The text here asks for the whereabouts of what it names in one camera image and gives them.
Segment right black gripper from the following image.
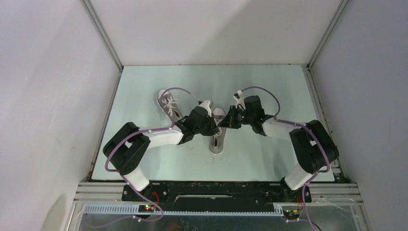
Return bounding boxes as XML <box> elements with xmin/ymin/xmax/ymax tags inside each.
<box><xmin>217</xmin><ymin>105</ymin><xmax>253</xmax><ymax>129</ymax></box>

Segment grey sneaker laces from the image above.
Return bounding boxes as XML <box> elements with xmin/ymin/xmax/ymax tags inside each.
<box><xmin>209</xmin><ymin>107</ymin><xmax>226</xmax><ymax>155</ymax></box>
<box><xmin>157</xmin><ymin>89</ymin><xmax>183</xmax><ymax>122</ymax></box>

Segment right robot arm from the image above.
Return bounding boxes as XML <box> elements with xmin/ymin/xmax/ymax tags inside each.
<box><xmin>217</xmin><ymin>95</ymin><xmax>339</xmax><ymax>201</ymax></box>

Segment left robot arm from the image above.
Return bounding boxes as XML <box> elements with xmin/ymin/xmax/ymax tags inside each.
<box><xmin>102</xmin><ymin>105</ymin><xmax>218</xmax><ymax>201</ymax></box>

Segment grey sneaker tied laces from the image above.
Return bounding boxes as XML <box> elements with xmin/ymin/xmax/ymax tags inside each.
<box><xmin>157</xmin><ymin>89</ymin><xmax>183</xmax><ymax>122</ymax></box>

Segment left controller board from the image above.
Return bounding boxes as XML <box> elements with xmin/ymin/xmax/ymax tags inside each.
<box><xmin>138</xmin><ymin>204</ymin><xmax>155</xmax><ymax>213</ymax></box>

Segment controller board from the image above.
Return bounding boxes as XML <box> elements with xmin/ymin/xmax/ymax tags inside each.
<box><xmin>138</xmin><ymin>204</ymin><xmax>155</xmax><ymax>213</ymax></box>
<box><xmin>283</xmin><ymin>209</ymin><xmax>302</xmax><ymax>222</ymax></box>

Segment right controller board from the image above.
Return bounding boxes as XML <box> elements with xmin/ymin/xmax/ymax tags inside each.
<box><xmin>283</xmin><ymin>209</ymin><xmax>302</xmax><ymax>222</ymax></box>

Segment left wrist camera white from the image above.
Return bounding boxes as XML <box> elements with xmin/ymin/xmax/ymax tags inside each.
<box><xmin>199</xmin><ymin>100</ymin><xmax>213</xmax><ymax>117</ymax></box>

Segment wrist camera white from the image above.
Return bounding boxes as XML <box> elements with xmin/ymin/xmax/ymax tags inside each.
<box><xmin>233</xmin><ymin>90</ymin><xmax>245</xmax><ymax>110</ymax></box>
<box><xmin>199</xmin><ymin>100</ymin><xmax>213</xmax><ymax>117</ymax></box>

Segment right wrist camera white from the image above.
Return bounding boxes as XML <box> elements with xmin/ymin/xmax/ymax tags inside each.
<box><xmin>233</xmin><ymin>90</ymin><xmax>245</xmax><ymax>110</ymax></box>

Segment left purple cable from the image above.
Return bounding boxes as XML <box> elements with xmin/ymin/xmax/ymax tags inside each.
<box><xmin>104</xmin><ymin>87</ymin><xmax>203</xmax><ymax>229</ymax></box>

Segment purple cable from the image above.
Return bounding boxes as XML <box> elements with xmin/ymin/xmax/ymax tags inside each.
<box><xmin>239</xmin><ymin>86</ymin><xmax>332</xmax><ymax>231</ymax></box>
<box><xmin>104</xmin><ymin>87</ymin><xmax>203</xmax><ymax>229</ymax></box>

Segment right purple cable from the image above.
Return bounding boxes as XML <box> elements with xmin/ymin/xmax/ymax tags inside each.
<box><xmin>239</xmin><ymin>86</ymin><xmax>332</xmax><ymax>231</ymax></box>

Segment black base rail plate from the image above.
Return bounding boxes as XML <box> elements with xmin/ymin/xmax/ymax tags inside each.
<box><xmin>121</xmin><ymin>181</ymin><xmax>312</xmax><ymax>213</ymax></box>

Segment grey slotted cable duct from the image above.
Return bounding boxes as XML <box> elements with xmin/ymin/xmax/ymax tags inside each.
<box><xmin>83</xmin><ymin>204</ymin><xmax>284</xmax><ymax>218</ymax></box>

